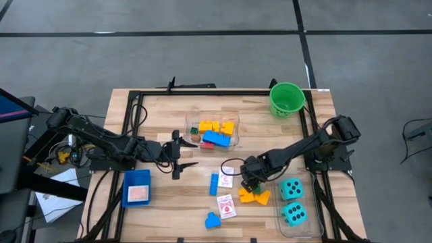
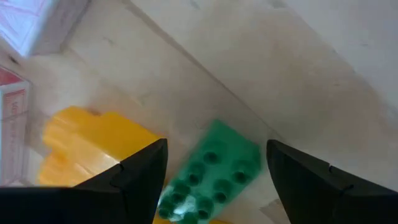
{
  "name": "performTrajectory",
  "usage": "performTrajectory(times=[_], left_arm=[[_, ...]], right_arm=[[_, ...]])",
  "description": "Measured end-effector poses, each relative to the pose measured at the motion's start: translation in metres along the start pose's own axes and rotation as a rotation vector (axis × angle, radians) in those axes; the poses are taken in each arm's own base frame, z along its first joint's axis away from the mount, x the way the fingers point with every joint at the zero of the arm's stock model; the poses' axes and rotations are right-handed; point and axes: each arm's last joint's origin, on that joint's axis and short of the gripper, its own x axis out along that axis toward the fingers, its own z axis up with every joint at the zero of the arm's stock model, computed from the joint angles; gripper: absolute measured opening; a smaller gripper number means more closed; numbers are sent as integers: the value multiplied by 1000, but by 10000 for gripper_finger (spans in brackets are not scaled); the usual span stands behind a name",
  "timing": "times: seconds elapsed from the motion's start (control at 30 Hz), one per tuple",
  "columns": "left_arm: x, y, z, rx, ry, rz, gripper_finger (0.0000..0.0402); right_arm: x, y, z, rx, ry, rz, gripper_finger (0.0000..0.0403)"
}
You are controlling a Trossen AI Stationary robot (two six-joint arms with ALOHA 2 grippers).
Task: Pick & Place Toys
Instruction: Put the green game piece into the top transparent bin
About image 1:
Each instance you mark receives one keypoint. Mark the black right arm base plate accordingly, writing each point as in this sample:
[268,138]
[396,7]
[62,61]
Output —
[337,165]

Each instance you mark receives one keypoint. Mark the slim blue toy brick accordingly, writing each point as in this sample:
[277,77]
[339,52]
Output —
[213,184]

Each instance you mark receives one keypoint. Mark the large yellow notched brick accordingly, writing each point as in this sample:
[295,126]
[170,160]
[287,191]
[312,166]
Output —
[246,197]

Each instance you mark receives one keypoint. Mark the yellow stepped toy brick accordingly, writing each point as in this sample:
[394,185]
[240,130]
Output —
[228,128]

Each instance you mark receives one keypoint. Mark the black side cart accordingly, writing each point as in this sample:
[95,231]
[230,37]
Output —
[13,152]

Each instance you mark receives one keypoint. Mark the small wooden block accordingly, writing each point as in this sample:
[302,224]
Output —
[195,138]

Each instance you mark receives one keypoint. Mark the card deck white face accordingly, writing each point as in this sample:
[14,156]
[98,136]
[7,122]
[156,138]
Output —
[227,181]

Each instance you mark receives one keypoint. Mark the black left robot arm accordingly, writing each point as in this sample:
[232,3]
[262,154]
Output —
[101,136]

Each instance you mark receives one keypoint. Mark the blue arched toy brick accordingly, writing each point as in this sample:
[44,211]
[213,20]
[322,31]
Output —
[212,221]

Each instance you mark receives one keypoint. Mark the blue plastic tray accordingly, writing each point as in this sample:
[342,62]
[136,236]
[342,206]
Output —
[130,179]

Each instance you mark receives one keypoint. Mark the yellow wedge toy brick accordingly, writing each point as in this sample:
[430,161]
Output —
[263,198]

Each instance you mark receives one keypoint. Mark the small dark green brick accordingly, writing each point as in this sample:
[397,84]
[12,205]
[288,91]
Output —
[194,130]

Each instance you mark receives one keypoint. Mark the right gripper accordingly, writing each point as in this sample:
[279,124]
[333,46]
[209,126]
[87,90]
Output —
[254,167]

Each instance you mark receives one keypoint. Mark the short black stand foot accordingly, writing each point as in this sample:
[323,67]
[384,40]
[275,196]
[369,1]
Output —
[272,81]

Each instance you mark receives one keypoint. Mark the white paper sheets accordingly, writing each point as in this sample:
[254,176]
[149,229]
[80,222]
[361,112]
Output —
[54,209]

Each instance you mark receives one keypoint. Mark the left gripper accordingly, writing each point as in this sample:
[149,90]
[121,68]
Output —
[158,151]

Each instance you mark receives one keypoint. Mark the card deck red emblem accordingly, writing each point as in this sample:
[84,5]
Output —
[226,207]

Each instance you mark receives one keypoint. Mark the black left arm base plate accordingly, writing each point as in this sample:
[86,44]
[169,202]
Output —
[101,165]

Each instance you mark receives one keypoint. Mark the long black stand foot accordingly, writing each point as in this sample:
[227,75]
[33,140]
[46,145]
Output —
[195,85]

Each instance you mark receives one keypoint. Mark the long blue toy brick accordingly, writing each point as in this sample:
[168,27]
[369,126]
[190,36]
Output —
[216,138]

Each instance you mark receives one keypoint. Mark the clear plastic bin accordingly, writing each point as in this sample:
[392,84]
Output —
[314,233]
[233,116]

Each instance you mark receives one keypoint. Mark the red toy brick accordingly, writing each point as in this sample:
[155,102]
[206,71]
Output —
[206,146]

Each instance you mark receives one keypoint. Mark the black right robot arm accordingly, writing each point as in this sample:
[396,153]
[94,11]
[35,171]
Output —
[303,145]

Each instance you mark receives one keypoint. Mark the teal foam die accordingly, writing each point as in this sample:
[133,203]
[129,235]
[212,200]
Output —
[293,213]
[290,189]

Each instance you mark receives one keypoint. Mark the green monster face bucket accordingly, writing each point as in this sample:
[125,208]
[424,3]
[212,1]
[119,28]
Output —
[287,99]

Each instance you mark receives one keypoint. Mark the grey floor stand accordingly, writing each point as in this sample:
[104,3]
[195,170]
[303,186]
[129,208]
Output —
[420,131]

